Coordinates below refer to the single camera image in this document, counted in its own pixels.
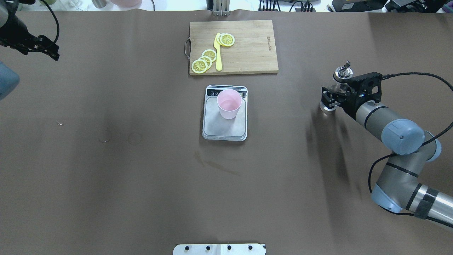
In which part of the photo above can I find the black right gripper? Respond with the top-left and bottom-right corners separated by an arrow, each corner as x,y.
321,72 -> 383,119

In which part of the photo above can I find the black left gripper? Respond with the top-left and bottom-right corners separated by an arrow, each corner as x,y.
0,16 -> 60,61

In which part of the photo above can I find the pink plastic cup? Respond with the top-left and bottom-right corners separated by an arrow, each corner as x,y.
217,89 -> 242,119

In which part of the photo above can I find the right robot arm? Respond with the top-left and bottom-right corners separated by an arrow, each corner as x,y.
320,68 -> 452,228

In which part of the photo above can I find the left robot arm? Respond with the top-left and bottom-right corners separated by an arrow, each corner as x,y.
0,0 -> 60,100

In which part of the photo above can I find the digital kitchen scale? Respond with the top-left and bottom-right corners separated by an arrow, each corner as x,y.
202,85 -> 248,141

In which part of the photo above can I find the bamboo cutting board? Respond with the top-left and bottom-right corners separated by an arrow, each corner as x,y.
188,20 -> 279,75

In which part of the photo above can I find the yellow plastic knife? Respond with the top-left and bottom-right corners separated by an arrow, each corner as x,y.
213,33 -> 222,71

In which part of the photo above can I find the lemon slice front pair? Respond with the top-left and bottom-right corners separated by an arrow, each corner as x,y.
221,33 -> 236,47

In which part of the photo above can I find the lemon slice under pair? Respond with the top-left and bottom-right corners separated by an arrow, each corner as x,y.
216,33 -> 225,46

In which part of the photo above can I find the lemon slice lower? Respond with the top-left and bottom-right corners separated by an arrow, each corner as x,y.
201,49 -> 217,61

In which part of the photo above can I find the lemon slice middle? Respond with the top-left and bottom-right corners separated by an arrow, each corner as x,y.
199,56 -> 212,70

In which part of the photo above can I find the lemon slice top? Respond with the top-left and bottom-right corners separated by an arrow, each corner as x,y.
191,59 -> 210,74

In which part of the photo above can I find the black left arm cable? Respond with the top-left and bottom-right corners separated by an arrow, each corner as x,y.
21,0 -> 60,53

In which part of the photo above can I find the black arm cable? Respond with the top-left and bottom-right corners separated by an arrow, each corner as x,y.
21,0 -> 60,53
368,72 -> 453,216

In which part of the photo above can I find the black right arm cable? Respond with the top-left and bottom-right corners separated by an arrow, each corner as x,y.
368,72 -> 453,216

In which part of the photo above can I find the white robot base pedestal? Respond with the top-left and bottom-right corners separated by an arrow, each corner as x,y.
173,243 -> 267,255

